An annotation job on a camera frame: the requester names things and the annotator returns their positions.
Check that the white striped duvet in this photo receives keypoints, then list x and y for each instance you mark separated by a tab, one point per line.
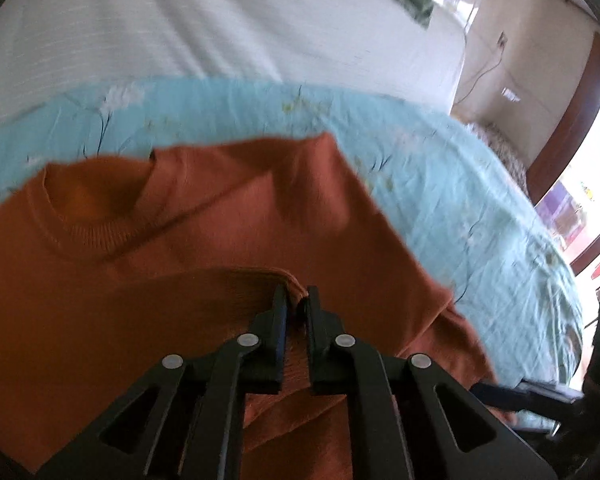
52	46

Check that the rust orange knit sweater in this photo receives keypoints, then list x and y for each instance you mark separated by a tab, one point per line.
110	264

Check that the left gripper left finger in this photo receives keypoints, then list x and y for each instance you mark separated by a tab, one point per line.
183	419

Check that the brown wooden door frame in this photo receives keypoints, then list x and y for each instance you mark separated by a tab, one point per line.
571	130

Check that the light blue floral bedsheet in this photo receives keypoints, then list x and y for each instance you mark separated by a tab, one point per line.
445	194

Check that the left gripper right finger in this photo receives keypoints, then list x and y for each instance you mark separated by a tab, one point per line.
409	418

